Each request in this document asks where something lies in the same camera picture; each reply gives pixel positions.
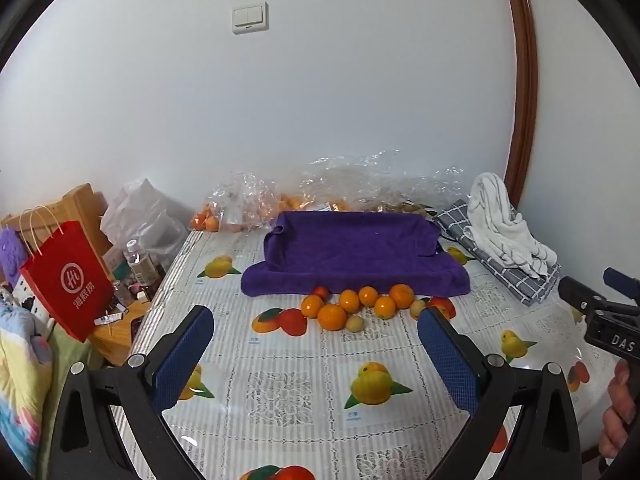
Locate white striped towel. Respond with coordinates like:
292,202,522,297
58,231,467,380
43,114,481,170
462,172,560,278

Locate white power strip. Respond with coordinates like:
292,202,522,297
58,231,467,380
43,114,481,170
12,272,56,332

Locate wooden side table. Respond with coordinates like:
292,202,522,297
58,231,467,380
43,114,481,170
90,285,161,367

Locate white plastic bags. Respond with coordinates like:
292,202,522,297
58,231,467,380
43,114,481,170
100,177,193,261

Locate light wooden furniture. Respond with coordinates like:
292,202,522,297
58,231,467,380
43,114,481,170
0,184,113,261

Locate colourful printed blanket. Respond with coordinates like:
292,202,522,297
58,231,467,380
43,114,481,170
0,305,54,476

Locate large clear plastic bag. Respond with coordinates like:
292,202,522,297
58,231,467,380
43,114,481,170
280,149,473,217

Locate red paper bag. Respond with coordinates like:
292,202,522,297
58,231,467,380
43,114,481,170
19,205,115,343

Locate grey checked cloth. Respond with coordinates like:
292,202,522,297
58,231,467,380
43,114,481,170
434,199,563,306

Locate brown wooden door frame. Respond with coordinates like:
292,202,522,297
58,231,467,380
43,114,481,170
500,0,539,211

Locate printed fruit tablecloth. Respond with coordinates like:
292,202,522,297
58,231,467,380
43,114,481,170
110,215,621,480

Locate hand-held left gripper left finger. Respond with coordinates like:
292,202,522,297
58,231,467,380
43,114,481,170
50,304,216,480

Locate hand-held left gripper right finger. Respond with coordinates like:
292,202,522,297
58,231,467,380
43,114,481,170
417,305,584,480

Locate person's right hand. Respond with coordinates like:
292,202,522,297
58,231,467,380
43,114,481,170
599,359,640,460

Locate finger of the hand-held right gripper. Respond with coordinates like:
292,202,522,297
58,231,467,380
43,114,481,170
603,266,640,307
558,275,609,312

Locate clear plastic bottle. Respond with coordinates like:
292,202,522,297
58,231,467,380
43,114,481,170
125,239,157,287

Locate white light switch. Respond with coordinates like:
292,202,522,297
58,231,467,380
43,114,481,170
232,2,269,35

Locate purple fluffy item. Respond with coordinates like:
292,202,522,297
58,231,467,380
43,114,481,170
0,227,29,286

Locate purple towel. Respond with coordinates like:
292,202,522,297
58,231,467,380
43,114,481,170
241,211,472,298

